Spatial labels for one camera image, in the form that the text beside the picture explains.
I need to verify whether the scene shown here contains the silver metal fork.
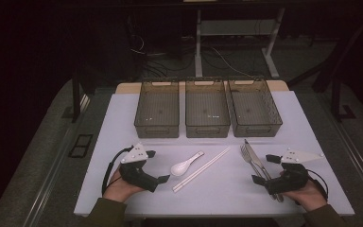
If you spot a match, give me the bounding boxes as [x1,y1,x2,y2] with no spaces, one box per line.
[239,144,278,201]

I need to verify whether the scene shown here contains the white metal desk frame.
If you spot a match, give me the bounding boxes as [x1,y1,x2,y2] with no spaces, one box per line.
[194,8,286,79]

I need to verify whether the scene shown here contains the black floor cables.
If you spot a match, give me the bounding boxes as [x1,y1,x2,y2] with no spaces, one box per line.
[127,15,199,79]

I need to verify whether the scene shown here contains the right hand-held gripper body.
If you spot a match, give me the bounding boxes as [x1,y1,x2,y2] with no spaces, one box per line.
[264,149,325,196]

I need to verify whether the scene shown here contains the white ceramic spoon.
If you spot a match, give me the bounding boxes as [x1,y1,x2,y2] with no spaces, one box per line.
[170,150,205,177]

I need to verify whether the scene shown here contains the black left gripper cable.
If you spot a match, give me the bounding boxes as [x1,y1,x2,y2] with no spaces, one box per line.
[101,146,135,196]

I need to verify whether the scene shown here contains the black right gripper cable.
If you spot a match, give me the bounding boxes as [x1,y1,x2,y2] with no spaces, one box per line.
[306,169,330,201]

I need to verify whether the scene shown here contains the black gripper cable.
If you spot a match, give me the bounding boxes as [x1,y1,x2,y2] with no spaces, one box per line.
[101,146,135,196]
[306,169,330,201]

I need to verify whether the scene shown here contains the white table cover sheet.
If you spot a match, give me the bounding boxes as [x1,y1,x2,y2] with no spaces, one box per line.
[74,90,355,218]

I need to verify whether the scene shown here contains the person's left hand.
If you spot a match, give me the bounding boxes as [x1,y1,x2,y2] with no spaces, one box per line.
[102,168,146,203]

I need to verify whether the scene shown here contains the white floor cable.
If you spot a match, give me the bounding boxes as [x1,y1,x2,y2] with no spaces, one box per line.
[211,46,254,79]

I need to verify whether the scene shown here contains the smoky clear plastic bin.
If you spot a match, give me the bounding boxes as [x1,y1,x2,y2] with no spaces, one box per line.
[184,79,231,139]
[227,78,284,138]
[133,79,181,139]

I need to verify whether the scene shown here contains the black metal stand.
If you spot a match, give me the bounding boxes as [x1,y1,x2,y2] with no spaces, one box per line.
[330,75,357,122]

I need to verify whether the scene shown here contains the silver metal knife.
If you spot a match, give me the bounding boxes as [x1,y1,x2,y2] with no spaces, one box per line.
[244,138,285,202]

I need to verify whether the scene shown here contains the white chopstick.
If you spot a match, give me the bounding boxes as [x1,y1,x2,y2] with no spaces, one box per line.
[173,148,232,193]
[172,146,230,191]

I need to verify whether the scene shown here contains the person's right hand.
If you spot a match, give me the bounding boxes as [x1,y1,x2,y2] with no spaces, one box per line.
[283,180,328,212]

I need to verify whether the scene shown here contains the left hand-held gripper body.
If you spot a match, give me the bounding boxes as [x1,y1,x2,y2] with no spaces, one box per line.
[118,142,159,193]

